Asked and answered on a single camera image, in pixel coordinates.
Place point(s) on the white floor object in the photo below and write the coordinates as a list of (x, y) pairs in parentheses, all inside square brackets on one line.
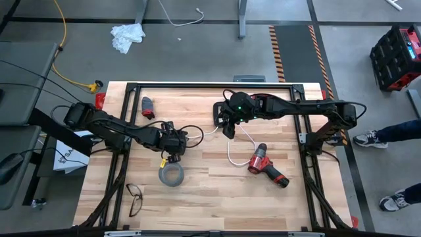
[(394, 4)]

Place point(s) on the grey red work glove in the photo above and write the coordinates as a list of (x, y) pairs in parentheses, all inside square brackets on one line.
[(148, 104)]

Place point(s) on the black diagonal support beam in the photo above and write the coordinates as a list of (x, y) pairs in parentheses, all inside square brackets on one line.
[(49, 126)]

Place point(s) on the red black tool box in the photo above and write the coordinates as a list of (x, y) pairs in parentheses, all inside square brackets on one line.
[(394, 56)]

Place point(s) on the red black square tray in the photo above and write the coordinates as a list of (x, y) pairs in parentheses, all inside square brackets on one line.
[(258, 95)]

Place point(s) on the grey side desk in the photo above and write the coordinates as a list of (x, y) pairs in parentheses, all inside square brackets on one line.
[(23, 82), (13, 197)]

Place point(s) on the small metal floor fitting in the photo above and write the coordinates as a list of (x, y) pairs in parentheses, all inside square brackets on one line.
[(38, 203)]

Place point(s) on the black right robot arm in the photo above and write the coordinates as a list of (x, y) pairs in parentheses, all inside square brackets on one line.
[(296, 107)]

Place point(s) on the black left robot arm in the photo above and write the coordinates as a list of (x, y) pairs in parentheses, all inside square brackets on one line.
[(108, 126)]

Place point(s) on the grey desk leg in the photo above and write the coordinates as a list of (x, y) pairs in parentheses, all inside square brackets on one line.
[(242, 18), (141, 11)]

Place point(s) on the grey box behind table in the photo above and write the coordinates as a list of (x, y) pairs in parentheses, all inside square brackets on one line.
[(249, 78)]

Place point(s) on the grey duct tape roll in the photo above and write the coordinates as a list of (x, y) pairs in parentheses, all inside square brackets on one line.
[(161, 176)]

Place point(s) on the black computer mouse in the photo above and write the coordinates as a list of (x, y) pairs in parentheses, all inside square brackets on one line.
[(8, 168)]

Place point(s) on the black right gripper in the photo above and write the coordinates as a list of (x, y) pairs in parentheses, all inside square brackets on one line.
[(232, 116)]

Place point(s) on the hazard striped floor mat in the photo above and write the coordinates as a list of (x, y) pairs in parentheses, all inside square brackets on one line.
[(296, 49)]

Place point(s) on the white crumpled cloth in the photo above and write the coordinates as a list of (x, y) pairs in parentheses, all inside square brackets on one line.
[(126, 36)]

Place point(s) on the person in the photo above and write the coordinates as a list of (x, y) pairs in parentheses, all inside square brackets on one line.
[(398, 131)]

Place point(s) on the clear safety glasses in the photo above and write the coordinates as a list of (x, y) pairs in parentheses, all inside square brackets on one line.
[(135, 191)]

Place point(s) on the red table clamp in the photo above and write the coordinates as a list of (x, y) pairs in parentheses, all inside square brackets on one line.
[(324, 94), (99, 100), (354, 222)]

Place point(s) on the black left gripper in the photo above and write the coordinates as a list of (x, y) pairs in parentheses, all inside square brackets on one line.
[(172, 141)]

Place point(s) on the white printed sign board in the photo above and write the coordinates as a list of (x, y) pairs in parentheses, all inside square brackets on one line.
[(69, 161)]

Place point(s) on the black C-clamp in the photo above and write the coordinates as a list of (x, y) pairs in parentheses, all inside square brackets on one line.
[(214, 113)]

